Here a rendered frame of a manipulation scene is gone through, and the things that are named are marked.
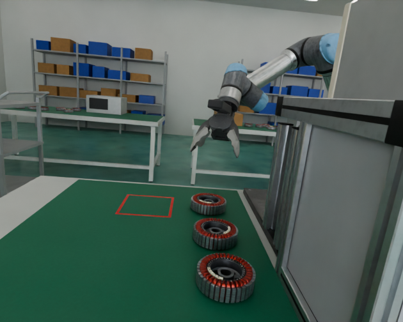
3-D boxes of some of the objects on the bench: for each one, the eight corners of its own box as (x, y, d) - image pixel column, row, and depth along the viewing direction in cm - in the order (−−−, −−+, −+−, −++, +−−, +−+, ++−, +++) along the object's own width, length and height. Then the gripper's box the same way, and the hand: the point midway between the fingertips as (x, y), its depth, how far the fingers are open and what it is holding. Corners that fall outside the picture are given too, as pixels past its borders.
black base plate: (242, 193, 107) (243, 187, 106) (400, 204, 110) (402, 199, 110) (281, 267, 61) (283, 258, 60) (549, 282, 65) (553, 273, 64)
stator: (224, 260, 61) (226, 245, 60) (265, 289, 53) (268, 272, 52) (183, 278, 54) (185, 261, 53) (223, 315, 46) (226, 296, 45)
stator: (197, 199, 95) (199, 189, 94) (229, 206, 91) (230, 196, 91) (184, 211, 85) (185, 199, 84) (219, 219, 81) (220, 207, 80)
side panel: (274, 269, 60) (299, 121, 52) (288, 270, 60) (315, 122, 52) (343, 416, 33) (417, 151, 25) (368, 416, 33) (448, 153, 25)
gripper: (258, 114, 94) (247, 167, 87) (203, 110, 100) (189, 159, 93) (256, 99, 86) (244, 155, 79) (197, 95, 93) (181, 147, 85)
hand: (212, 154), depth 84 cm, fingers open, 14 cm apart
